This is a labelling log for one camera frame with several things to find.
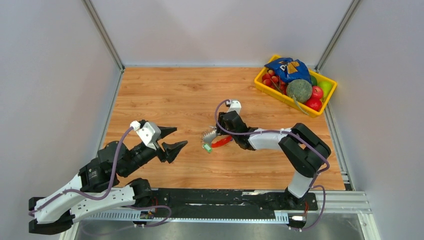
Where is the green round melon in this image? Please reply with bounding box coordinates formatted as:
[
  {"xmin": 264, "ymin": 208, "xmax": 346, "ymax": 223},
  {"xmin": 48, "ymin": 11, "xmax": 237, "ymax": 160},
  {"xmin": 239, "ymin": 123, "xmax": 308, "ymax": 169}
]
[{"xmin": 286, "ymin": 79, "xmax": 313, "ymax": 104}]

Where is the dark green fruit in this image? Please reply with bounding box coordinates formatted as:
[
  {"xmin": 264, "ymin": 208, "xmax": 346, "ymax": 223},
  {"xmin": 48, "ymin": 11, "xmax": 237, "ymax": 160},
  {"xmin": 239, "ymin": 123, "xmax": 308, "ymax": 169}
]
[{"xmin": 310, "ymin": 75, "xmax": 318, "ymax": 86}]

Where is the blue chips bag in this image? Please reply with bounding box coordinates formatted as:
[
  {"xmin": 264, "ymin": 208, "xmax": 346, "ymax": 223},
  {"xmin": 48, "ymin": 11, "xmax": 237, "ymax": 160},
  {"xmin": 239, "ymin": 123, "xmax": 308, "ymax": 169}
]
[{"xmin": 268, "ymin": 57, "xmax": 311, "ymax": 84}]

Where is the light green apple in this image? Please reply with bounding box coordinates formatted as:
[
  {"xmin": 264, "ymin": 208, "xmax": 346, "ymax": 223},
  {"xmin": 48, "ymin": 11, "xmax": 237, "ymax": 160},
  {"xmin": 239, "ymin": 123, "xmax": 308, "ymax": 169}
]
[{"xmin": 317, "ymin": 81, "xmax": 333, "ymax": 99}]

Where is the yellow plastic bin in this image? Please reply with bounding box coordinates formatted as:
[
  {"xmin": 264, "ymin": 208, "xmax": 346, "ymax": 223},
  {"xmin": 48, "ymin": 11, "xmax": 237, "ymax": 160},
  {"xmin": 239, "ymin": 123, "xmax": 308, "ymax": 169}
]
[{"xmin": 254, "ymin": 55, "xmax": 337, "ymax": 118}]

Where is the white slotted cable duct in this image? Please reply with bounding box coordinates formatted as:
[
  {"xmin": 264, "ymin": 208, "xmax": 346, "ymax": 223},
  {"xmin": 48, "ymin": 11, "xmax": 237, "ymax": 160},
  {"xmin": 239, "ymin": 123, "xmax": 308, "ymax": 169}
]
[{"xmin": 85, "ymin": 209, "xmax": 290, "ymax": 224}]

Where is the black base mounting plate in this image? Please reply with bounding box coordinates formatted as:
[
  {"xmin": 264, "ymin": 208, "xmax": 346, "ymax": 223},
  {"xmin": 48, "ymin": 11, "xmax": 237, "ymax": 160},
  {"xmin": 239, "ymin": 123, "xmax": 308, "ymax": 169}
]
[{"xmin": 133, "ymin": 188, "xmax": 319, "ymax": 220}]

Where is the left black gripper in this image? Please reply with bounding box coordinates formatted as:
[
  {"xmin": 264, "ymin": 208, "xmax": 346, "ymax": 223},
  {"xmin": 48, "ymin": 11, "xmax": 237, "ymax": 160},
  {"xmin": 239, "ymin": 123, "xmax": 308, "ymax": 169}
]
[{"xmin": 121, "ymin": 125, "xmax": 189, "ymax": 177}]

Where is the aluminium frame rail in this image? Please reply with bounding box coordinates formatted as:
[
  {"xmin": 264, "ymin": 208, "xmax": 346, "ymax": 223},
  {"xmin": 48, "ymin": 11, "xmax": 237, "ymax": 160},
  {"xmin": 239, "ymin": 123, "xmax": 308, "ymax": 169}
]
[{"xmin": 59, "ymin": 187, "xmax": 382, "ymax": 240}]

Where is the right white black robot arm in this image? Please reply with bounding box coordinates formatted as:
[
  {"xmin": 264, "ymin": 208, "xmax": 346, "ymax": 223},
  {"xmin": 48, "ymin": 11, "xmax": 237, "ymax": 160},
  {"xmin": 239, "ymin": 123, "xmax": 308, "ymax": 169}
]
[{"xmin": 215, "ymin": 110, "xmax": 332, "ymax": 209}]

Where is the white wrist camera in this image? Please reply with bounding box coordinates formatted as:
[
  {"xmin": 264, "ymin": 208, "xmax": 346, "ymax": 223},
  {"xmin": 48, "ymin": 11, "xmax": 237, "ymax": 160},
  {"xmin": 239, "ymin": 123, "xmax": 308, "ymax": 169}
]
[
  {"xmin": 129, "ymin": 120, "xmax": 160, "ymax": 150},
  {"xmin": 225, "ymin": 99, "xmax": 242, "ymax": 115}
]

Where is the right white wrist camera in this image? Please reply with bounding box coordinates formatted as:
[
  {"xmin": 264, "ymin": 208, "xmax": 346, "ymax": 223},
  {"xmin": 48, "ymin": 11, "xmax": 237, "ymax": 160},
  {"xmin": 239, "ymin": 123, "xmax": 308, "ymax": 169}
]
[{"xmin": 225, "ymin": 99, "xmax": 242, "ymax": 115}]

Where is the red cherry tomatoes bunch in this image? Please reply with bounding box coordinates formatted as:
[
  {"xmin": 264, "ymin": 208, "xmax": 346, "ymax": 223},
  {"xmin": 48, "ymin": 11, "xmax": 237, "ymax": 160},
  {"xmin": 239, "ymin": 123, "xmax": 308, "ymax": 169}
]
[{"xmin": 261, "ymin": 69, "xmax": 287, "ymax": 95}]

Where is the red apple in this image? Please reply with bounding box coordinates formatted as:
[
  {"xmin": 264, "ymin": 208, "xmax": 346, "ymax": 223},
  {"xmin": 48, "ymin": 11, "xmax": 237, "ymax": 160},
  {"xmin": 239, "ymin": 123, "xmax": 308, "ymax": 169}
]
[
  {"xmin": 310, "ymin": 86, "xmax": 324, "ymax": 100},
  {"xmin": 304, "ymin": 98, "xmax": 323, "ymax": 112}
]

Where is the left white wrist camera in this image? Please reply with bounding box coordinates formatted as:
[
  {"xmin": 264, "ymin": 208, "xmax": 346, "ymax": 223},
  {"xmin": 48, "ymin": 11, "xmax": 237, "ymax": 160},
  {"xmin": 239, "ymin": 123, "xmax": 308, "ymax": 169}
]
[{"xmin": 129, "ymin": 120, "xmax": 160, "ymax": 150}]

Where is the red apple upper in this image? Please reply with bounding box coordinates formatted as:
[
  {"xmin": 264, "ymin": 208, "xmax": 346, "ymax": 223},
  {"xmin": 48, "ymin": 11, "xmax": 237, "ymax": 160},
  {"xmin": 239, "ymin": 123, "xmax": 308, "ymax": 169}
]
[{"xmin": 310, "ymin": 86, "xmax": 324, "ymax": 100}]

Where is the red apple lower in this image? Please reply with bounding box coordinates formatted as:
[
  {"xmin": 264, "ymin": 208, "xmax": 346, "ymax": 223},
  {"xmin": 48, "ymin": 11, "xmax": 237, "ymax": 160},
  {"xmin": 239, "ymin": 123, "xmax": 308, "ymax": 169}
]
[{"xmin": 304, "ymin": 98, "xmax": 323, "ymax": 112}]

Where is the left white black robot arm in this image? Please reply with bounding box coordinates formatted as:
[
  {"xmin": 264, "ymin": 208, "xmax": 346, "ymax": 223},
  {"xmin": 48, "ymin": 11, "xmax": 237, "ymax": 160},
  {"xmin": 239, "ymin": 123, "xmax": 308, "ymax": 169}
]
[{"xmin": 28, "ymin": 122, "xmax": 187, "ymax": 235}]

